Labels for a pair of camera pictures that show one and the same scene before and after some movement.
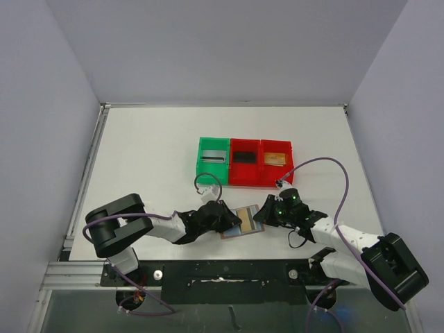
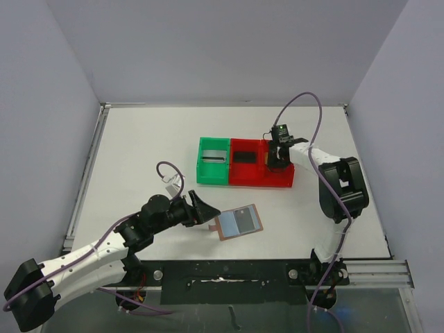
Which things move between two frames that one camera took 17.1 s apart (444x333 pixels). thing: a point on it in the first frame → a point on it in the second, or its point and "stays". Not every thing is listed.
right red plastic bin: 276,161 stays
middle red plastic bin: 244,164 stays
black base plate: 223,282 stays
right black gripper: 270,211 → 276,152
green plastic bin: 213,157 stays
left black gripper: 224,216 → 191,211
